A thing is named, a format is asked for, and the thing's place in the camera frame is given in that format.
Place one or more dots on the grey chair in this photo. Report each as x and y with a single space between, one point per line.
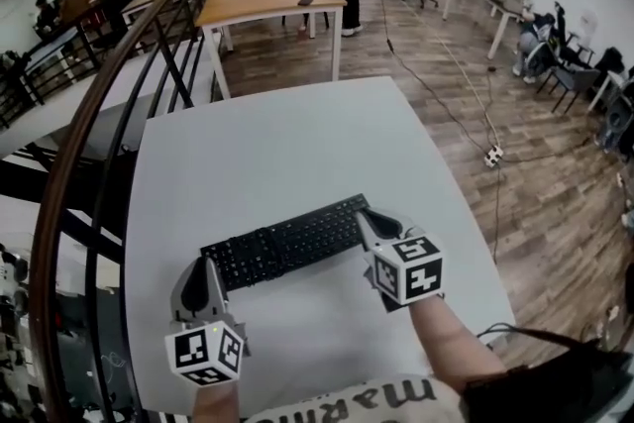
574 79

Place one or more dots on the white power strip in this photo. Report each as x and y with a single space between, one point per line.
494 157

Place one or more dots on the black bag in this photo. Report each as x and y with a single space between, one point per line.
545 386

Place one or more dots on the person's left forearm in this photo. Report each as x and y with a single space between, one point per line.
213 403

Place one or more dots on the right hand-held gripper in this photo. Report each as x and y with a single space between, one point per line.
411 272

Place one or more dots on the black keyboard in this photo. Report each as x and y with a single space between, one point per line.
307 238

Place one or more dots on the grey rounded device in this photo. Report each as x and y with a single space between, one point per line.
619 114

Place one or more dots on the person's right forearm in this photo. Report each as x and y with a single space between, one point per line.
446 342

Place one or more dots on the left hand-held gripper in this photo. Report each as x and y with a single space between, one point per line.
203 351

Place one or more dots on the black metal railing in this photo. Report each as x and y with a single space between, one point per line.
12 89

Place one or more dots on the white table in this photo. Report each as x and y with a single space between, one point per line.
297 153

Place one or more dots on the brown handrail black railing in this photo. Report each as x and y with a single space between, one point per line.
69 143

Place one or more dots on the white printed shirt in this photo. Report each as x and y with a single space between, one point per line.
317 408

